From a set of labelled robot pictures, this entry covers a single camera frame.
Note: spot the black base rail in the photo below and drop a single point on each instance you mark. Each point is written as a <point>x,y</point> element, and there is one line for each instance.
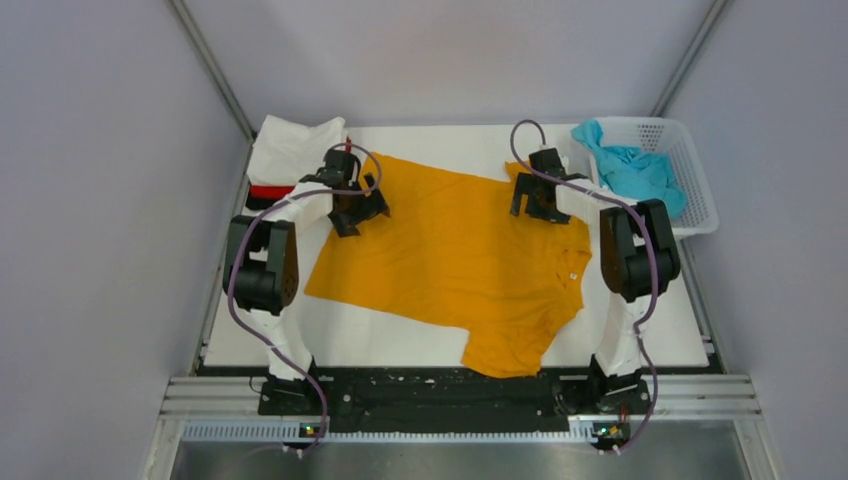
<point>442,400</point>

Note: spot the aluminium frame rail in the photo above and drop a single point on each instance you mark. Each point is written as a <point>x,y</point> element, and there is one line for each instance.
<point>703,426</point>

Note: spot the blue t-shirt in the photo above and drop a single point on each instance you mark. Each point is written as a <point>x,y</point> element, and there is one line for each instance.
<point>628,164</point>

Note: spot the white plastic basket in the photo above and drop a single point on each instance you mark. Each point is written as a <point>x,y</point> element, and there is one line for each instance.
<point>700,215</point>

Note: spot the white folded t-shirt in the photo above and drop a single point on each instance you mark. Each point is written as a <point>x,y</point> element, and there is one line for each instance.
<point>275,129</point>

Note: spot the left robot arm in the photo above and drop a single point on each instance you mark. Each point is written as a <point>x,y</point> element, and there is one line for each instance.
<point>261,265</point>

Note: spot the black folded t-shirt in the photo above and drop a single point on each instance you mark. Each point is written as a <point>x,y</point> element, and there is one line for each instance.
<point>254,203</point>

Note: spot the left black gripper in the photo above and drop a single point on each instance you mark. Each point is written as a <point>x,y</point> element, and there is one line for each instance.
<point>372,205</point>

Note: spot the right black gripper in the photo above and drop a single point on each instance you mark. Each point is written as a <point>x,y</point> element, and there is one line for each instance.
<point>525,182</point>

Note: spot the red folded t-shirt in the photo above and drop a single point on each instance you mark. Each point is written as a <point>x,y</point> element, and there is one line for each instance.
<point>272,192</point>

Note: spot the yellow t-shirt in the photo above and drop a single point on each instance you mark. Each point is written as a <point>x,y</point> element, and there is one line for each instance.
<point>451,253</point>

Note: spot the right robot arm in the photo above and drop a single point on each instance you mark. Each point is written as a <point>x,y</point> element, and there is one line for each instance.
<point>638,260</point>

